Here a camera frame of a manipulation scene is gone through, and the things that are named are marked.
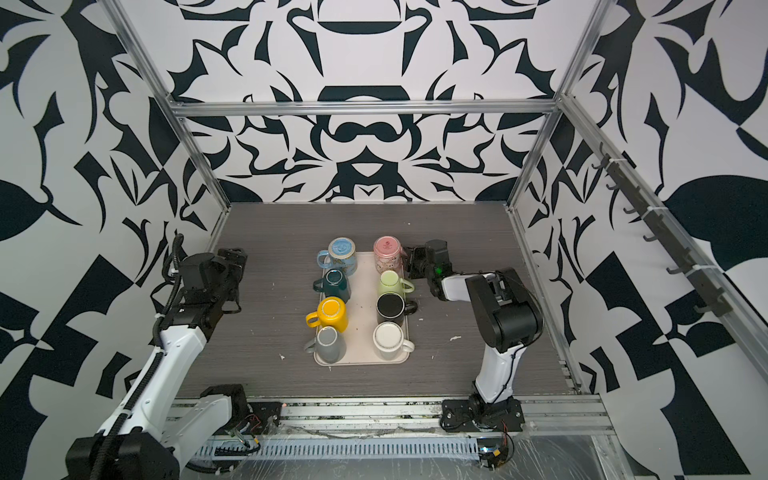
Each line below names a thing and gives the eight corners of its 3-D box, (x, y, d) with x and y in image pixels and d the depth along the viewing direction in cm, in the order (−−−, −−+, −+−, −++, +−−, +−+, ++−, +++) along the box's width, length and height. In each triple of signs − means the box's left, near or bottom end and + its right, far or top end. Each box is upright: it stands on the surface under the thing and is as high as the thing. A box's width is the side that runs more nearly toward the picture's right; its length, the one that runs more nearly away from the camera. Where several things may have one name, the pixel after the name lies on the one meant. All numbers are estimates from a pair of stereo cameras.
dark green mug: (314, 301, 95) (308, 285, 87) (317, 284, 98) (311, 268, 91) (349, 301, 95) (347, 285, 87) (351, 284, 98) (348, 268, 91)
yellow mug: (309, 332, 88) (304, 320, 82) (313, 309, 93) (308, 296, 87) (348, 332, 89) (345, 320, 82) (349, 309, 93) (347, 296, 87)
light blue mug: (331, 285, 98) (326, 265, 89) (320, 268, 102) (314, 248, 93) (360, 269, 102) (358, 249, 93) (349, 254, 106) (346, 232, 97)
